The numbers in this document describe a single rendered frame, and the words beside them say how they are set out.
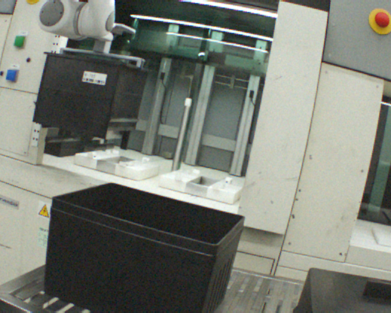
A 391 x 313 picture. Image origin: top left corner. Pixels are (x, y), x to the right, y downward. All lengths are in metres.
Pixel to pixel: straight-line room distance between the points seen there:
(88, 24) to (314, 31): 0.51
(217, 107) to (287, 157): 1.02
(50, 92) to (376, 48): 0.80
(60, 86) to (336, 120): 0.66
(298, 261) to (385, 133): 0.61
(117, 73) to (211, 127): 1.03
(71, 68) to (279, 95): 0.49
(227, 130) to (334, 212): 1.01
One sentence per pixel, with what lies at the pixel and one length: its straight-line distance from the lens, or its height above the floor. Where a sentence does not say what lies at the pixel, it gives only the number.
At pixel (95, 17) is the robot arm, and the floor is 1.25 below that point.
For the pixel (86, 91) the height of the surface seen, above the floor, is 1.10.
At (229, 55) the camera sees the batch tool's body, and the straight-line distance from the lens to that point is 1.82.
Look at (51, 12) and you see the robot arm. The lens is 1.11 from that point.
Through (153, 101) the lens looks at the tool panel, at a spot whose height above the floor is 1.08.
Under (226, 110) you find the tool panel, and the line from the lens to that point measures 2.22.
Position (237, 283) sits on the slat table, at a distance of 1.20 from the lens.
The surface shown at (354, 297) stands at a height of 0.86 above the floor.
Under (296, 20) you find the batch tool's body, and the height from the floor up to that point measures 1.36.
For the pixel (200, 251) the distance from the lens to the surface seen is 0.80.
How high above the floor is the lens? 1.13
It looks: 6 degrees down
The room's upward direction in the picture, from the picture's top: 12 degrees clockwise
